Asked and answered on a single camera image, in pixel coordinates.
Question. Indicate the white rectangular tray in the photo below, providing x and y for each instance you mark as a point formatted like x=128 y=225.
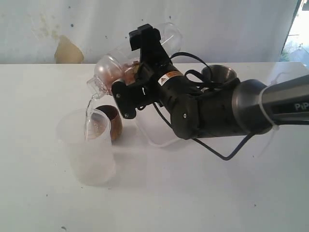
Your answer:
x=156 y=131

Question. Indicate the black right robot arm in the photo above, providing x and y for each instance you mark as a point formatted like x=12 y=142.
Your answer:
x=211 y=107

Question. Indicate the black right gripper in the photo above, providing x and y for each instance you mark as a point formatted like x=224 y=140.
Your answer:
x=156 y=45

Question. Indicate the white zip tie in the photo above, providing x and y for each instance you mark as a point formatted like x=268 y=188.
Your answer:
x=275 y=127

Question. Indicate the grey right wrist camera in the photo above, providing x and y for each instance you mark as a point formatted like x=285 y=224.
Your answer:
x=128 y=98

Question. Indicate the clear plastic shaker cup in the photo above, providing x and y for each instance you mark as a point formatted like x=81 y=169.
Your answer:
x=124 y=54

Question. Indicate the frosted plastic container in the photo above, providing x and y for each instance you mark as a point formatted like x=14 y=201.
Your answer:
x=89 y=152

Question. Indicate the brown wooden cup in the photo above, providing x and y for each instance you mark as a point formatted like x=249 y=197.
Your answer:
x=114 y=116

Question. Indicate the clear plastic shaker lid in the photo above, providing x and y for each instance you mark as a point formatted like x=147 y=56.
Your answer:
x=97 y=84

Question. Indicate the stainless steel cup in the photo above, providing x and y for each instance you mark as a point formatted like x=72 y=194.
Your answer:
x=220 y=74

